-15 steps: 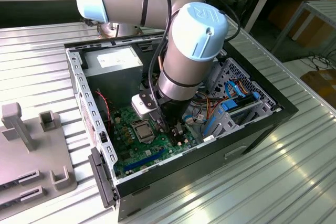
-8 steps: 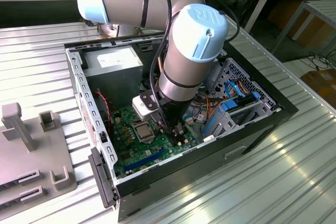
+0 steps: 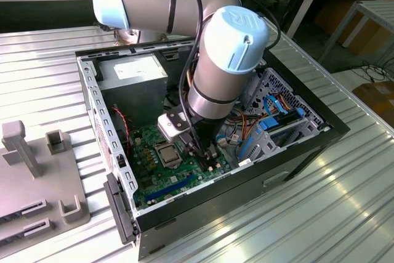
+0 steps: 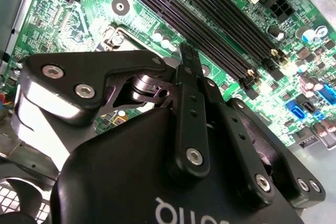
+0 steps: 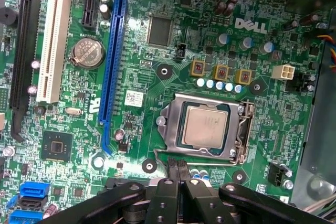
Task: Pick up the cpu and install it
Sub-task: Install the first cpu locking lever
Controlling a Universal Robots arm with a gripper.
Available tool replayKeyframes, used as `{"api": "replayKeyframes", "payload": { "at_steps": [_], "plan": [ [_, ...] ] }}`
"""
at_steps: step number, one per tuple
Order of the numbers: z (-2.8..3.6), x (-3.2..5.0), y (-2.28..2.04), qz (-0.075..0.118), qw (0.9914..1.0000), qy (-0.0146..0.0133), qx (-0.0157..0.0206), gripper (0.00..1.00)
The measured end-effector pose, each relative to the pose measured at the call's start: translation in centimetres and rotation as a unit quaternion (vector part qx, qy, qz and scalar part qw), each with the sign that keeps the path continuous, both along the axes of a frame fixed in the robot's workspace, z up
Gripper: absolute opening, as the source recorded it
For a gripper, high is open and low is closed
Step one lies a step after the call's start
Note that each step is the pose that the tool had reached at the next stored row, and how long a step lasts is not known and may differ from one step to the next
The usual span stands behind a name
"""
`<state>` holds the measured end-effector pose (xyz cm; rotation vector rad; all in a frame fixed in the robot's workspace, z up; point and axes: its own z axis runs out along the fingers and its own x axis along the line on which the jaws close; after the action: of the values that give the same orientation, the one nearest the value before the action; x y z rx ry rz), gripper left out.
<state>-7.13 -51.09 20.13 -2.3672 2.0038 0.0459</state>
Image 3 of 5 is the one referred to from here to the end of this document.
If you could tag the silver CPU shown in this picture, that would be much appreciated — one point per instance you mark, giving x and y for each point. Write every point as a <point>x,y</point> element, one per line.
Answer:
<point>169,156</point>

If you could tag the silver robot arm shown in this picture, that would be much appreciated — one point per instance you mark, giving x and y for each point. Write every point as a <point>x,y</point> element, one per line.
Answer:
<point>215,75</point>

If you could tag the blue disk carrier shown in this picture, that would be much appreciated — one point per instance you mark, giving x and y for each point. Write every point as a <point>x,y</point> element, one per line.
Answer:
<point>267,123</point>

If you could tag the green motherboard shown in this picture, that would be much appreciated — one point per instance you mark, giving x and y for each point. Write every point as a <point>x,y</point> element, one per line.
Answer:
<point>160,176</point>

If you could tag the grey drive cage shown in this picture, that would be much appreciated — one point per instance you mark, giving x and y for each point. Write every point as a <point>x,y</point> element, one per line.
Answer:
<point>252,90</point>

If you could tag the blue expansion slot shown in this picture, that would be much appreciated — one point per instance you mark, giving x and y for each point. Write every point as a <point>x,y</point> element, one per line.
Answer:
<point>169,188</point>

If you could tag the grey power supply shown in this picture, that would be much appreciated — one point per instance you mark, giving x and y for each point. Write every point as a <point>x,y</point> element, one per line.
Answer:
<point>132,103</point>

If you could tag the black PC case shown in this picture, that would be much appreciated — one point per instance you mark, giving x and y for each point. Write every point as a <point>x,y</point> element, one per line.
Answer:
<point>231,210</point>

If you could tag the grey perforated disk cage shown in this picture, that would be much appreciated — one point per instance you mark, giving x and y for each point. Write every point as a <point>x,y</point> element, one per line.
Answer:
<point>303,103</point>

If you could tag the brown cardboard box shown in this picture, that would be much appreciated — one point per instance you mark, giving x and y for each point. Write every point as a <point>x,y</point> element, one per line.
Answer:
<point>329,10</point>
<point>375,96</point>

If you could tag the grey parts rack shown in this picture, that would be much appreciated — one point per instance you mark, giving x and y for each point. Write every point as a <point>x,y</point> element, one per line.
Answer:
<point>37,189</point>

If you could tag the black camera bracket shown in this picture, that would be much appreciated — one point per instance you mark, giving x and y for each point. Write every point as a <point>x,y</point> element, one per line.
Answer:
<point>177,118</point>

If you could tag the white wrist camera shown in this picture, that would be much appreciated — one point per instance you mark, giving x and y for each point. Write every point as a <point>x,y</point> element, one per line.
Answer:
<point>170,130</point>

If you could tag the blue plastic rail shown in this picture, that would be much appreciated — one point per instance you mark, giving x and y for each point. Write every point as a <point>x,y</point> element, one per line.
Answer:
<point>247,146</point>

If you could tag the grey metal frame table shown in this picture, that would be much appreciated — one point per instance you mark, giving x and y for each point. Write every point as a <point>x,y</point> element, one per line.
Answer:
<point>375,7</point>

